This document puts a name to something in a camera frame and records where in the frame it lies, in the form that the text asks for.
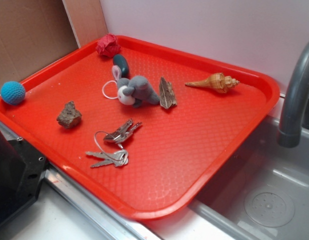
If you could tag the brown rough rock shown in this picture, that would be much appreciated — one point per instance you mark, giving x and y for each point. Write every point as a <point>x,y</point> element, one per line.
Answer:
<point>69,117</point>

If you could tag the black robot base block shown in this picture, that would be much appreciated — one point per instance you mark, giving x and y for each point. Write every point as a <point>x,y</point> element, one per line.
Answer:
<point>22,169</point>

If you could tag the red plastic tray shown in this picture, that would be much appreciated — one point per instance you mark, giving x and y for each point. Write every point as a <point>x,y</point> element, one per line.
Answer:
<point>172,155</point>

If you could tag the brown wood bark piece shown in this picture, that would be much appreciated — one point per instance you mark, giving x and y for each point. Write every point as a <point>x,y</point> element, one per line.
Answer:
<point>166,94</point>

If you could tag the upper silver key bunch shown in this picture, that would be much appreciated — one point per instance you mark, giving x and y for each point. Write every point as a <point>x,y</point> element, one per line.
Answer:
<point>121,134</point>

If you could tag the lower silver key pair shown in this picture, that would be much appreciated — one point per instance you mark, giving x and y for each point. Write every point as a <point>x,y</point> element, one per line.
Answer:
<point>118,158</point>

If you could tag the dark teal smooth stone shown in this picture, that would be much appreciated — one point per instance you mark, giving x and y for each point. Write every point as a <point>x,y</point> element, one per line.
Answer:
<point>122,63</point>

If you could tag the tan spiral seashell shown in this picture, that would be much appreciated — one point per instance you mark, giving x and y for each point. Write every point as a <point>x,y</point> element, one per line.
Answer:
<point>218,82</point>

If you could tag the red crumpled paper ball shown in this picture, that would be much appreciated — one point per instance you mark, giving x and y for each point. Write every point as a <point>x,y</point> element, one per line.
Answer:
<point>108,46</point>

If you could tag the grey plastic sink basin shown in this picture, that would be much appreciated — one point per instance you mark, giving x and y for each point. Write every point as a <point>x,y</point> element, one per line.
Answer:
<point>262,191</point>

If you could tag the grey sink faucet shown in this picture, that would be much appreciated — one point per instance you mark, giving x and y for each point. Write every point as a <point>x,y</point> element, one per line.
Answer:
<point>295,111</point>

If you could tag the blue crocheted ball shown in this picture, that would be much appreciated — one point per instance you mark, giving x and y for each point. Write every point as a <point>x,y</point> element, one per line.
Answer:
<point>13,93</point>

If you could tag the grey plush bunny keychain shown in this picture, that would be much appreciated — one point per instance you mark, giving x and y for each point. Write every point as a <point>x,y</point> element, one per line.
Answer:
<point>131,92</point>

